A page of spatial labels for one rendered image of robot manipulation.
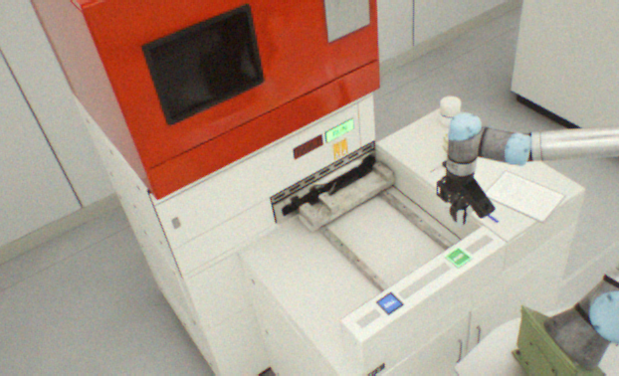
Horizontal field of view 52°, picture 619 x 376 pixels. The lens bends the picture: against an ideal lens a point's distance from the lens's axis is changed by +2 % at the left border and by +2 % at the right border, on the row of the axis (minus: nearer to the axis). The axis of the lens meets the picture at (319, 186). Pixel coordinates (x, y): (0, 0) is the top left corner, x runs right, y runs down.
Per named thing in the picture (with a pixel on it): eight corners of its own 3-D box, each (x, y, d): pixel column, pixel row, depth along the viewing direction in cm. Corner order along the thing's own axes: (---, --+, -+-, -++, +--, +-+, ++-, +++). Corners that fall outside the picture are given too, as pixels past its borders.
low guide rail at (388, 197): (365, 184, 232) (364, 178, 229) (369, 181, 232) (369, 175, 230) (463, 265, 200) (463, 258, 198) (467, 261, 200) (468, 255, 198)
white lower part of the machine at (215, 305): (162, 298, 307) (106, 174, 251) (301, 219, 337) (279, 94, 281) (232, 406, 262) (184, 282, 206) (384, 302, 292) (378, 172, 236)
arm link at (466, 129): (479, 133, 147) (444, 126, 150) (476, 168, 154) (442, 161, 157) (489, 113, 151) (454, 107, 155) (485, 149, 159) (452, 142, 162)
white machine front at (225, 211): (181, 277, 208) (146, 189, 181) (372, 168, 237) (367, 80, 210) (185, 282, 206) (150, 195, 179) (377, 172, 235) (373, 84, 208)
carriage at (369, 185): (299, 219, 217) (298, 213, 215) (380, 172, 231) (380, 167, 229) (311, 232, 212) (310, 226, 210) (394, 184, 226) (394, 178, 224)
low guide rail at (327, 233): (306, 218, 222) (305, 212, 220) (310, 215, 222) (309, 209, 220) (397, 308, 190) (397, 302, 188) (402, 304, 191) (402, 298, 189)
